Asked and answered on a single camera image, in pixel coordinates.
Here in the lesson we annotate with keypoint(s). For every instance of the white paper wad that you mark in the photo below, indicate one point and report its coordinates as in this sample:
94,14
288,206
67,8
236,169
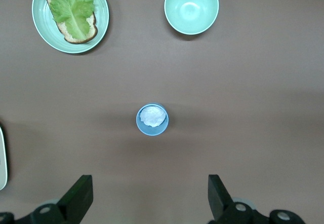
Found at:
153,116

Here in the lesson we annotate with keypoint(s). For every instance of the cream toaster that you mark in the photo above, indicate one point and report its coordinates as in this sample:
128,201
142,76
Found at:
2,158

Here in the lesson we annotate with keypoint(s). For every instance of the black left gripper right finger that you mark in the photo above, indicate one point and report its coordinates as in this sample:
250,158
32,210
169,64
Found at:
220,201

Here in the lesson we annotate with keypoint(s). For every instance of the blue plastic cup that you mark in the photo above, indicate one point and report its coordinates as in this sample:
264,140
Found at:
152,131

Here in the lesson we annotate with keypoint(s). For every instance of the brown table cloth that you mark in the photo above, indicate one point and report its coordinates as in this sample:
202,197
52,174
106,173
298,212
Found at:
227,82

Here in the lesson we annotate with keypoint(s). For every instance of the toast bread slice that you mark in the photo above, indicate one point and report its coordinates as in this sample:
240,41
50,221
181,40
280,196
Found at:
76,39

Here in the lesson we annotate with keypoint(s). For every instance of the green ceramic plate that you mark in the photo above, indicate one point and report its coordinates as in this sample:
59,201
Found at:
41,21

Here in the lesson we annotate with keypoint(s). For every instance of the green lettuce leaf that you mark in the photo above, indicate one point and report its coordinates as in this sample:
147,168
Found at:
72,8

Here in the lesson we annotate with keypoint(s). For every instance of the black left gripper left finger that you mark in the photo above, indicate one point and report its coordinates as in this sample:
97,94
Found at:
76,198

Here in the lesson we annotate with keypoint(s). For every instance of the green bowl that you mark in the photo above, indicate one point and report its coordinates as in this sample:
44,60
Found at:
191,8

